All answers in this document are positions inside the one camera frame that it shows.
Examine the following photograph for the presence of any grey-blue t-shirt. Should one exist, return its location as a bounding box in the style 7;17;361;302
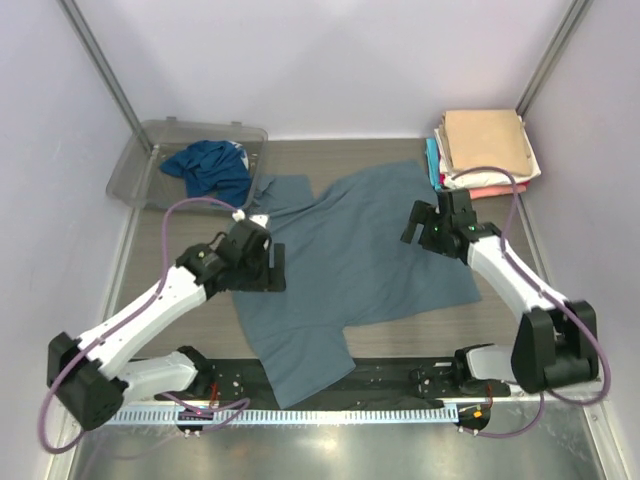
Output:
233;160;481;408

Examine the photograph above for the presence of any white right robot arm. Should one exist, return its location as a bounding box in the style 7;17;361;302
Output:
401;189;599;396

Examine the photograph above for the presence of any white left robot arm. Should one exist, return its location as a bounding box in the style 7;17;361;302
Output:
47;214;286;431

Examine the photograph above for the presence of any folded pink t-shirt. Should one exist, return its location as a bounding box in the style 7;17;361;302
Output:
440;174;512;200

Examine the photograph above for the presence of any folded cream t-shirt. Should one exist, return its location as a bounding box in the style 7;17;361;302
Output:
434;125;541;188

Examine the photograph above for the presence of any folded teal t-shirt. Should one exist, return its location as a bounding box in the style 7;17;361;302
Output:
425;137;444;191

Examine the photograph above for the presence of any dark blue t-shirt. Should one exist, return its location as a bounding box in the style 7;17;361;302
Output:
160;140;251;207

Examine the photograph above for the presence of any folded beige t-shirt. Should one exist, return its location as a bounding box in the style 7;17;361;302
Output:
442;109;534;176

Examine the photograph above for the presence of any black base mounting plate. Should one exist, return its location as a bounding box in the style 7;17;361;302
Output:
153;355;513;402

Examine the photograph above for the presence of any clear plastic bin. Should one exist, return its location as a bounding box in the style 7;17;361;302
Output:
106;117;269;210

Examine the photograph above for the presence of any white slotted cable duct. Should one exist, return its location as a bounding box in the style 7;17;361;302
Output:
107;404;459;426

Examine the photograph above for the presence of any right aluminium frame post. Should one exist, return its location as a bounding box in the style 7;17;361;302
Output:
516;0;594;117

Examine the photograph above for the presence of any aluminium frame post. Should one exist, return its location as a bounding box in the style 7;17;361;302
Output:
516;0;594;117
56;0;154;155

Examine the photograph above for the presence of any left aluminium frame post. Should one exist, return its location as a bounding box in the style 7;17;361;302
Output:
56;0;154;155

